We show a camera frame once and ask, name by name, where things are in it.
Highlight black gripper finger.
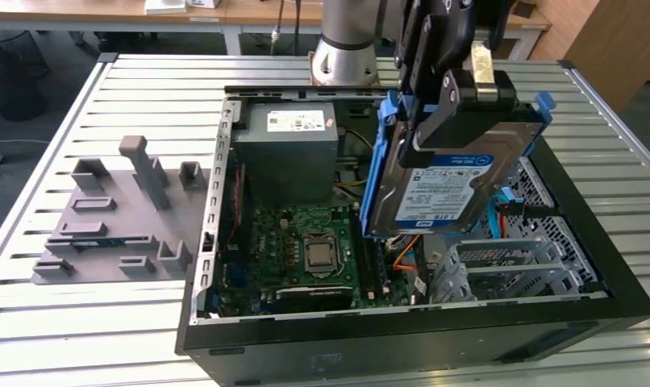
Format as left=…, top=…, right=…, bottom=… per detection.
left=393, top=14, right=449, bottom=121
left=399, top=27, right=519, bottom=168

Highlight hard disk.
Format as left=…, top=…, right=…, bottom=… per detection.
left=357, top=89, right=556, bottom=239

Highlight blue data wire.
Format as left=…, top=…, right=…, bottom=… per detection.
left=491, top=185, right=521, bottom=241

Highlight multicoloured power wire black connector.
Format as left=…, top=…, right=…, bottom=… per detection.
left=499, top=202, right=561, bottom=222

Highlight metal disk bay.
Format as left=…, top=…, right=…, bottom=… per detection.
left=429, top=235, right=600, bottom=304

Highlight grey power supply unit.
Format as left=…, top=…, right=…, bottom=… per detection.
left=230, top=102, right=341, bottom=207

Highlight black RAM slot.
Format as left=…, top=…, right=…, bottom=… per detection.
left=352, top=204, right=373, bottom=298

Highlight silver CPU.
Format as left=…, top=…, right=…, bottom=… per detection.
left=305, top=243, right=337, bottom=270

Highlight green motherboard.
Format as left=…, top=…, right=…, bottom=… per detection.
left=246, top=202, right=420, bottom=314

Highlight CPU socket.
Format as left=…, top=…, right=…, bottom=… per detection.
left=301, top=231, right=348, bottom=281

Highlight black graphics card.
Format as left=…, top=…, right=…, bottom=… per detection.
left=273, top=284, right=353, bottom=314

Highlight black PC case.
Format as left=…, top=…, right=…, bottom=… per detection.
left=173, top=85, right=650, bottom=387

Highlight grey plastic parts rack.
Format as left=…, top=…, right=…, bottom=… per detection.
left=30, top=135, right=213, bottom=286

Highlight black mesh waste bin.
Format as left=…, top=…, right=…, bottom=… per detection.
left=0, top=30, right=50, bottom=122

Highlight yellow wire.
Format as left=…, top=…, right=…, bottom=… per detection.
left=334, top=128, right=372, bottom=189

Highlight thin dangling grey cable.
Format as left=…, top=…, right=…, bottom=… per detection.
left=269, top=0, right=304, bottom=45

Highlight wooden desk white frame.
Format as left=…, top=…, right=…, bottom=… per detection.
left=220, top=0, right=552, bottom=61
left=0, top=0, right=234, bottom=56

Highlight orange and red wires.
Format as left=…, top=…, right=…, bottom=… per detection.
left=391, top=236, right=428, bottom=276

